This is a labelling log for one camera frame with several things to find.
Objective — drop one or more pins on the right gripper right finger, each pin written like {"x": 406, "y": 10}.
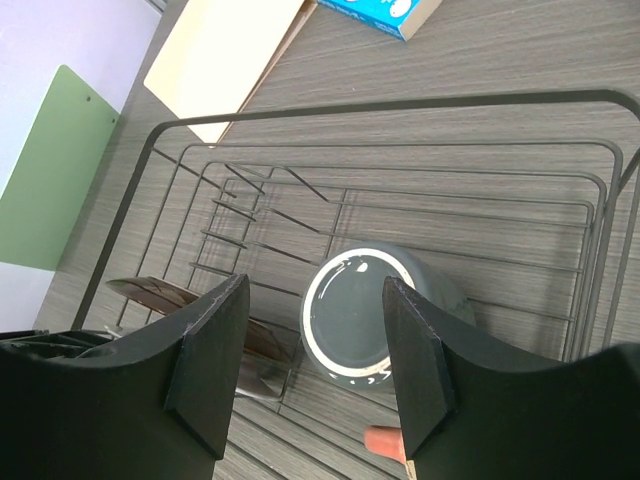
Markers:
{"x": 474, "y": 407}

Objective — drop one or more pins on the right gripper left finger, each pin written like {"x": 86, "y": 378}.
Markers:
{"x": 153, "y": 404}

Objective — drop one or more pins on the pink mug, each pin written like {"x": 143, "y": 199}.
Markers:
{"x": 386, "y": 442}

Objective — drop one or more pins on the grey mug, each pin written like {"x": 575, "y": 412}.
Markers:
{"x": 342, "y": 315}

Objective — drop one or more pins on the beige board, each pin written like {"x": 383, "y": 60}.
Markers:
{"x": 220, "y": 51}

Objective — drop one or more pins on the blue picture box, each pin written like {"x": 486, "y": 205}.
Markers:
{"x": 398, "y": 18}

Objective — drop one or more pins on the green wall panel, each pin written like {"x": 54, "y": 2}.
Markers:
{"x": 56, "y": 167}

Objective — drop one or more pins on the black wire dish rack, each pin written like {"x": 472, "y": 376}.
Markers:
{"x": 536, "y": 224}

